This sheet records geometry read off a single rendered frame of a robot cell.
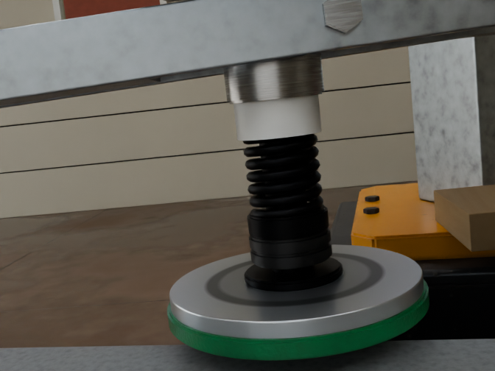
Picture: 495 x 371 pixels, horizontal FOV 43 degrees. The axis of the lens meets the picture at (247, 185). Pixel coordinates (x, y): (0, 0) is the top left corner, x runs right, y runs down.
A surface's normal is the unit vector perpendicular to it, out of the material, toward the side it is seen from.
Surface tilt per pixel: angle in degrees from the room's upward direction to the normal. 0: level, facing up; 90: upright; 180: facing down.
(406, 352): 0
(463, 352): 0
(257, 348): 90
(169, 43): 90
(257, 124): 90
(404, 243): 90
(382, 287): 0
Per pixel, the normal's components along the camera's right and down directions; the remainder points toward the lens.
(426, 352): -0.11, -0.98
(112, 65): 0.00, 0.14
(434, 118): -0.94, 0.15
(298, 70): 0.47, 0.07
